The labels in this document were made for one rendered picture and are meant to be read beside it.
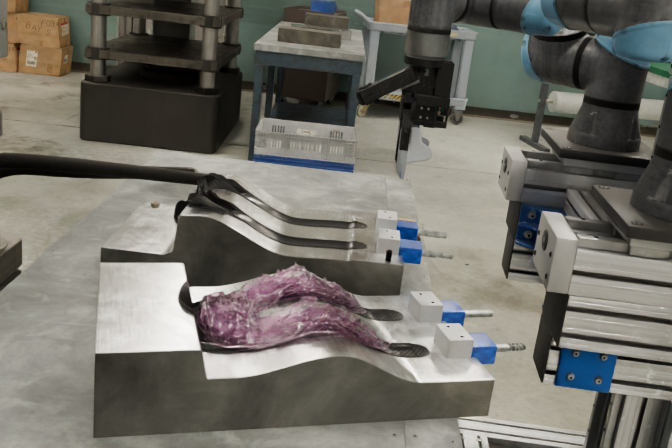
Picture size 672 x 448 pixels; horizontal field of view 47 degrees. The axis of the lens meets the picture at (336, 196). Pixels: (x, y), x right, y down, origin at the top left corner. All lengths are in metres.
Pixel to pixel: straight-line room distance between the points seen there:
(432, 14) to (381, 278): 0.45
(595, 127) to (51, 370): 1.15
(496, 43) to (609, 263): 6.77
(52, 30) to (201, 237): 6.71
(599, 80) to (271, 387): 1.03
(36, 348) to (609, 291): 0.84
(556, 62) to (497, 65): 6.23
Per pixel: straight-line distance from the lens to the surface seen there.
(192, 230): 1.29
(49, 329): 1.22
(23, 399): 1.06
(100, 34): 5.48
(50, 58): 7.97
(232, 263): 1.30
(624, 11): 0.99
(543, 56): 1.77
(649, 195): 1.27
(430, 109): 1.37
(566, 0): 1.07
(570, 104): 6.95
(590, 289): 1.26
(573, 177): 1.72
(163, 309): 1.02
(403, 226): 1.43
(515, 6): 1.36
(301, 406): 0.99
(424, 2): 1.34
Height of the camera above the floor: 1.35
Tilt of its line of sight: 17 degrees down
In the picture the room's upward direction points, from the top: 7 degrees clockwise
